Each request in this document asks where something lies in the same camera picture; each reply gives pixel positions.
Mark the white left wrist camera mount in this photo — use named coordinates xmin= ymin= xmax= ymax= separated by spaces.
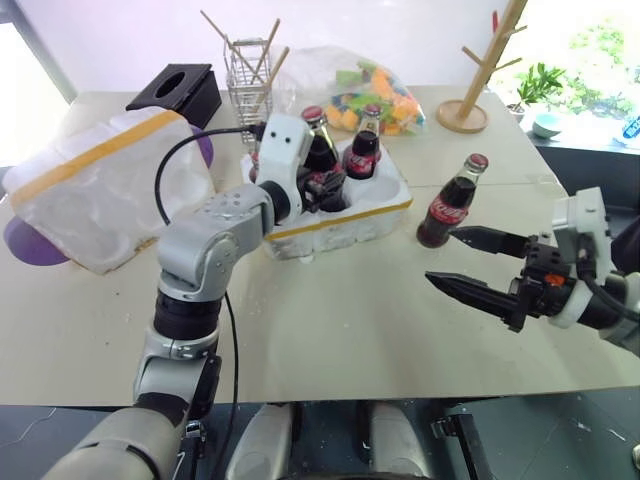
xmin=256 ymin=113 xmax=314 ymax=222

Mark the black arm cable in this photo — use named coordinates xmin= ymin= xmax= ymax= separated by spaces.
xmin=574 ymin=239 xmax=640 ymax=319
xmin=153 ymin=127 xmax=264 ymax=480

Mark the plastic bag of colourful toys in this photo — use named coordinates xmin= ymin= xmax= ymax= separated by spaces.
xmin=278 ymin=44 xmax=429 ymax=139

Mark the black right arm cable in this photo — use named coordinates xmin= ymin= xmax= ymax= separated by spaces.
xmin=574 ymin=239 xmax=640 ymax=319

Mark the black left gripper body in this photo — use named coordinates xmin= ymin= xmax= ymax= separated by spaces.
xmin=298 ymin=169 xmax=324 ymax=214

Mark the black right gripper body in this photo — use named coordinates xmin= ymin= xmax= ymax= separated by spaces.
xmin=505 ymin=234 xmax=576 ymax=334

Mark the wooden chopstick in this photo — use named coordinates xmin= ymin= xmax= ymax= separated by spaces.
xmin=253 ymin=46 xmax=291 ymax=110
xmin=248 ymin=18 xmax=282 ymax=87
xmin=200 ymin=9 xmax=266 ymax=109

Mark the green potted plant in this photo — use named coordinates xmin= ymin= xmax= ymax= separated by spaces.
xmin=504 ymin=62 xmax=567 ymax=124

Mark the purple round pad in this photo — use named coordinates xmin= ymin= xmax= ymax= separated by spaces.
xmin=189 ymin=124 xmax=216 ymax=172
xmin=3 ymin=217 xmax=71 ymax=267

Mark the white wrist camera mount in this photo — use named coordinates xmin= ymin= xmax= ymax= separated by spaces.
xmin=256 ymin=113 xmax=314 ymax=222
xmin=547 ymin=187 xmax=614 ymax=329

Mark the light blue bowl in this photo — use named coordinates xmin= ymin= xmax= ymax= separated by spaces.
xmin=531 ymin=112 xmax=562 ymax=139

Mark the white taped foam box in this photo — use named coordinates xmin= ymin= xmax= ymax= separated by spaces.
xmin=2 ymin=108 xmax=217 ymax=276

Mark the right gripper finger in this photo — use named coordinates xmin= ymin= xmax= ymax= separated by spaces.
xmin=424 ymin=271 xmax=515 ymax=327
xmin=448 ymin=225 xmax=531 ymax=259

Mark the metal wire chopstick holder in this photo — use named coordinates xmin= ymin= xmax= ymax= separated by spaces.
xmin=224 ymin=37 xmax=277 ymax=145

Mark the black tissue box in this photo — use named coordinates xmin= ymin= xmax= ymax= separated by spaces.
xmin=124 ymin=63 xmax=223 ymax=127

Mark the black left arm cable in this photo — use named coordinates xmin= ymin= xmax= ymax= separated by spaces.
xmin=153 ymin=127 xmax=264 ymax=480

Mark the wooden mug tree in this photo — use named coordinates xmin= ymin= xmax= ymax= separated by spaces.
xmin=435 ymin=0 xmax=529 ymax=134

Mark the white foam crate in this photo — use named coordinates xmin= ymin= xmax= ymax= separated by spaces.
xmin=241 ymin=138 xmax=415 ymax=264

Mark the black metal bracket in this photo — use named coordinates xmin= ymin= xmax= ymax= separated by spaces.
xmin=429 ymin=403 xmax=499 ymax=480

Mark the grey rounded robot leg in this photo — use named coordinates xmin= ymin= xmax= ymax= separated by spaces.
xmin=227 ymin=402 xmax=302 ymax=480
xmin=367 ymin=402 xmax=432 ymax=480

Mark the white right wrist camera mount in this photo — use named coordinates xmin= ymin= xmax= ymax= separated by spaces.
xmin=547 ymin=187 xmax=614 ymax=329

